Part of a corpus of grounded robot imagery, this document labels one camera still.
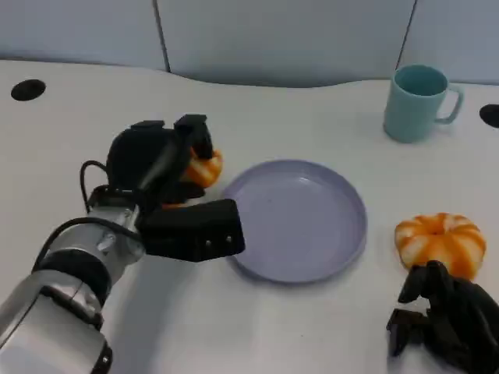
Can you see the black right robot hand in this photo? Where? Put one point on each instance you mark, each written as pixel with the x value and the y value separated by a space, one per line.
pixel 456 319

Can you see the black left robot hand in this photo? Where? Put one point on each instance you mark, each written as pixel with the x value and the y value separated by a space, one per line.
pixel 136 156

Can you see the orange white toy bread roll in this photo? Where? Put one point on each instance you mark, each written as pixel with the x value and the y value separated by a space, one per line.
pixel 206 171
pixel 440 241

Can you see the grey partition panel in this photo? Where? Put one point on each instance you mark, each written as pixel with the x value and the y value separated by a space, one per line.
pixel 280 39
pixel 78 31
pixel 456 35

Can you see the lilac plate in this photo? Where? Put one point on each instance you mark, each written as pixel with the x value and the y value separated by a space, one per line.
pixel 296 222

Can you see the pale green mug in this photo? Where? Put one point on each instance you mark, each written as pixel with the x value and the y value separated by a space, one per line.
pixel 409 113

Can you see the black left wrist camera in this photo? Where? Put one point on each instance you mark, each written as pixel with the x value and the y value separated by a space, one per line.
pixel 195 230

